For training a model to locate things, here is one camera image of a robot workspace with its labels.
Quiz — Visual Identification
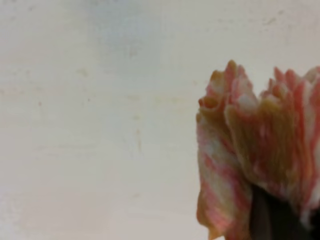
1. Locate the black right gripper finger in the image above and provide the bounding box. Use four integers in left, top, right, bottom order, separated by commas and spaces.
249, 186, 312, 240

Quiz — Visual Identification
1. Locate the pink striped rag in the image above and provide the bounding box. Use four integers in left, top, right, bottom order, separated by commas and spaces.
196, 61, 320, 240

